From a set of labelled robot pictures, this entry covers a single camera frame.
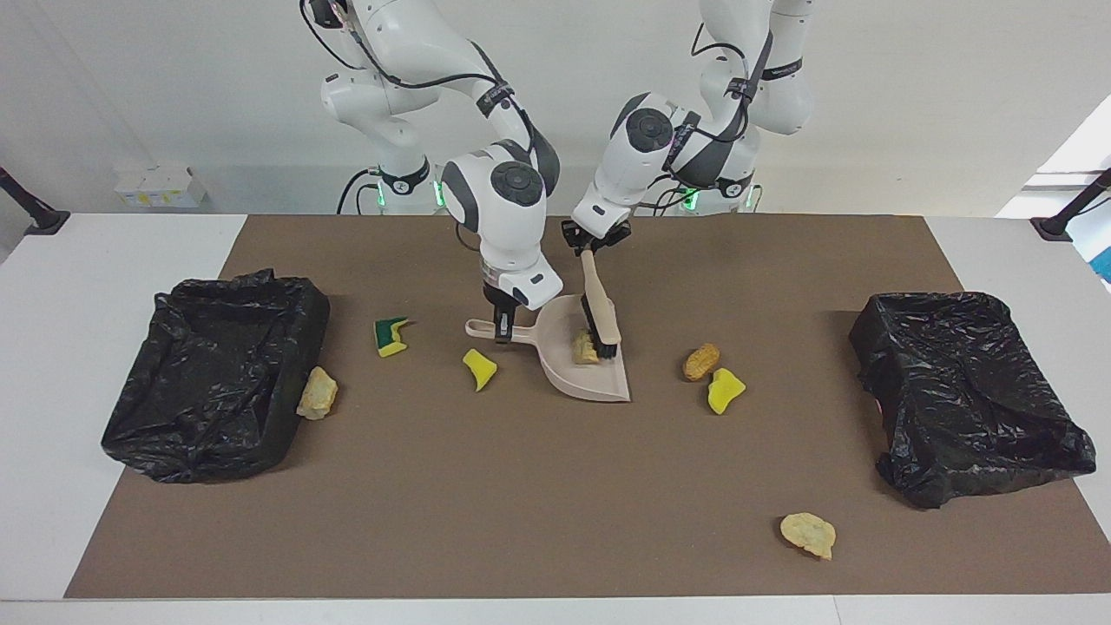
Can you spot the beige plastic dustpan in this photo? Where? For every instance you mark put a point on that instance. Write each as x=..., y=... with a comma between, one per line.
x=599, y=382

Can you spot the pale tan sponge chunk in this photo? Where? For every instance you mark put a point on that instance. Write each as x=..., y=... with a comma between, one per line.
x=317, y=395

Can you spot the pale oval sponge chunk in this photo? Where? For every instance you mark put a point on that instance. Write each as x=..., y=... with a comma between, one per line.
x=807, y=534

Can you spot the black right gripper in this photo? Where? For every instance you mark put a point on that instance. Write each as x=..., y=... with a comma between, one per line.
x=502, y=305

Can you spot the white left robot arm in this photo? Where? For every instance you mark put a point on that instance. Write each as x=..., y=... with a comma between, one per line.
x=647, y=165

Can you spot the large yellow sponge piece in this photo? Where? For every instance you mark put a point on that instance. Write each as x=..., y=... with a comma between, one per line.
x=724, y=391

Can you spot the brown bread-like sponge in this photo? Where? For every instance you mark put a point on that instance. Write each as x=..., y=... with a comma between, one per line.
x=700, y=362

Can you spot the small white box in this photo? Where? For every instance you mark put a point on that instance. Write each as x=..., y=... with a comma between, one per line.
x=174, y=187

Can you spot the small yellow sponge piece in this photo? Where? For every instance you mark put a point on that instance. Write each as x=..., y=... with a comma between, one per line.
x=479, y=369

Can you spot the black bag lined bin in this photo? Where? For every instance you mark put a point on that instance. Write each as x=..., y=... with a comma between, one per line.
x=963, y=391
x=217, y=382

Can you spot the beige hand brush black bristles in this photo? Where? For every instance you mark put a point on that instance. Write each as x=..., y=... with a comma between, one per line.
x=601, y=304

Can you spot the blue object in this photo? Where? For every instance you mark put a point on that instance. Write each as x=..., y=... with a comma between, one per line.
x=1104, y=265

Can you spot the pale angular sponge chunk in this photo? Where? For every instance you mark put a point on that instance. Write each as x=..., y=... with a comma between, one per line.
x=581, y=350

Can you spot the black camera stand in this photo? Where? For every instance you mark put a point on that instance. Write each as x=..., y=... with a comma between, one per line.
x=35, y=213
x=1068, y=217

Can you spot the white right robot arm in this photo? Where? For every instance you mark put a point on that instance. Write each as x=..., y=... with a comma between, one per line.
x=508, y=217

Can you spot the brown table mat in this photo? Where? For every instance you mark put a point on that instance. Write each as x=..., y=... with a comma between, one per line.
x=521, y=521

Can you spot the yellow green sponge piece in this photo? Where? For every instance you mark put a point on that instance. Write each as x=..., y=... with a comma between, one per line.
x=391, y=338

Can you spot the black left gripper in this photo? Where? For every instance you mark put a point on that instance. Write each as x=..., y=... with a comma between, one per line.
x=599, y=246

